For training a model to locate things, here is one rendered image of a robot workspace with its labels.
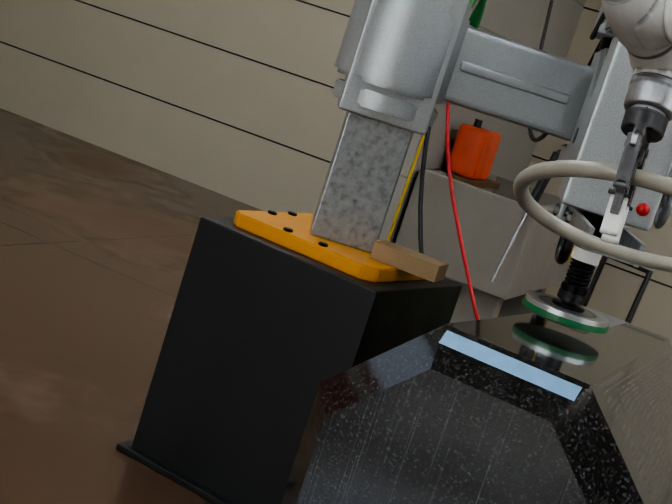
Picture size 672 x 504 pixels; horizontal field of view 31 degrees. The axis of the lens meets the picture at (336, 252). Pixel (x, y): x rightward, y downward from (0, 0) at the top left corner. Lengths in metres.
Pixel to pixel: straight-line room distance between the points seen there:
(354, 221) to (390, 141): 0.25
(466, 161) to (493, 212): 0.48
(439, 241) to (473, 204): 0.25
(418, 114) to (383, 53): 0.20
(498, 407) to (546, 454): 0.13
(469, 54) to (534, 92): 0.22
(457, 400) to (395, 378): 0.15
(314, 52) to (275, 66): 0.32
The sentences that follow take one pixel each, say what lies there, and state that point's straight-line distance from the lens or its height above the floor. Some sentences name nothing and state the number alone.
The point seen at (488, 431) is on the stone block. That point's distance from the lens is 2.52.
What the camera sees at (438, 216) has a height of 0.67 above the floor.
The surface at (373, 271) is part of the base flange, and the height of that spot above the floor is 0.77.
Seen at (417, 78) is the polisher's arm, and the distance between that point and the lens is 3.37.
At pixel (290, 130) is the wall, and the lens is 8.63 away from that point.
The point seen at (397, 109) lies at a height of 1.20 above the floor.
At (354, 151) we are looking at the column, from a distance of 3.44.
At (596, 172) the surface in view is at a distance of 2.14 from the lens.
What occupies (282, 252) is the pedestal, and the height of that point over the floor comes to 0.74.
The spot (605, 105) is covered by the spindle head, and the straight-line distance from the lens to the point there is 2.90.
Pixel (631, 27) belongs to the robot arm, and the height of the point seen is 1.50.
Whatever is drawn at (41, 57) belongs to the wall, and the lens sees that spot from 9.76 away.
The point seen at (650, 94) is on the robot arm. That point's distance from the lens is 2.15.
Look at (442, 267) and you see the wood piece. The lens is 3.37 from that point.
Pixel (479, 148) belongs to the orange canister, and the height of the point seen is 1.02.
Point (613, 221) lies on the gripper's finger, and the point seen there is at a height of 1.19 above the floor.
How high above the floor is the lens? 1.34
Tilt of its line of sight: 10 degrees down
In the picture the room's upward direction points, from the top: 18 degrees clockwise
